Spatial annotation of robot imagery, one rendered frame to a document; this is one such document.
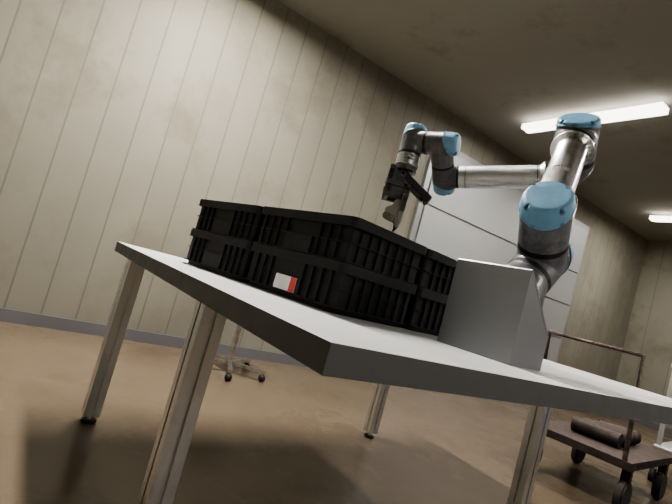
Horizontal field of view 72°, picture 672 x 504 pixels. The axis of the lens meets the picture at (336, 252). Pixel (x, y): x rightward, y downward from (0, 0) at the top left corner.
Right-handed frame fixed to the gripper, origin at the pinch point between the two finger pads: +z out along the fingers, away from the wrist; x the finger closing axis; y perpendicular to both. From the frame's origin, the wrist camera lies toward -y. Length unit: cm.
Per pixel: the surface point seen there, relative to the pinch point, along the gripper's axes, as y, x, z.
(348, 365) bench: 9, 88, 43
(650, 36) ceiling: -134, -112, -195
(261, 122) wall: 107, -198, -109
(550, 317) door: -263, -459, -66
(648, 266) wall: -450, -569, -206
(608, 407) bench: -45, 51, 39
